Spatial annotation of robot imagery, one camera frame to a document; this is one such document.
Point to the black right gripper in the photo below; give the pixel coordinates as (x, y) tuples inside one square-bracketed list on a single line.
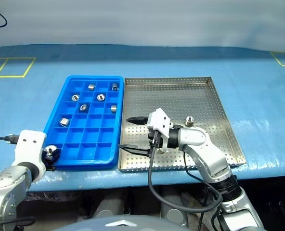
[(155, 139)]

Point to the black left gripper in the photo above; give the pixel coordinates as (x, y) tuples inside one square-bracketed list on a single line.
[(49, 164)]

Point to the silver metal roller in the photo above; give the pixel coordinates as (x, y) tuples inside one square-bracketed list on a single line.
[(113, 108), (83, 107), (100, 97), (114, 86), (63, 122), (50, 149), (91, 86), (75, 97)]

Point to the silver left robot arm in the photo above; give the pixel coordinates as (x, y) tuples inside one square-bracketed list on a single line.
[(3, 187)]

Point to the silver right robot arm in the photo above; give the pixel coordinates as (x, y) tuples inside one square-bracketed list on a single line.
[(205, 154)]

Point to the blue plastic compartment tray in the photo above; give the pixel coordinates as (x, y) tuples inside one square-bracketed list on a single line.
[(84, 149)]

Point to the metal nut on metal tray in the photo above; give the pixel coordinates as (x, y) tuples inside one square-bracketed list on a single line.
[(189, 121)]

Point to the perforated steel tray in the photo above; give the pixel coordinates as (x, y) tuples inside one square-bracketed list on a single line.
[(181, 96)]

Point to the grey rounded cylinder shape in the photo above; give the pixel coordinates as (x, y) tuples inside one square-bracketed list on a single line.
[(173, 211), (108, 207)]

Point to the grey robot torso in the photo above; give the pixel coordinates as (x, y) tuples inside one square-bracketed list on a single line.
[(123, 223)]

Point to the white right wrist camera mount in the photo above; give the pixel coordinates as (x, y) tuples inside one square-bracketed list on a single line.
[(159, 121)]

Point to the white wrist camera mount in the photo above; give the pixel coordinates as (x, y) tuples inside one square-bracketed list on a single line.
[(29, 146), (159, 121)]

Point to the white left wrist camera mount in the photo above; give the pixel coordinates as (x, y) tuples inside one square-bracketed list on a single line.
[(29, 146)]

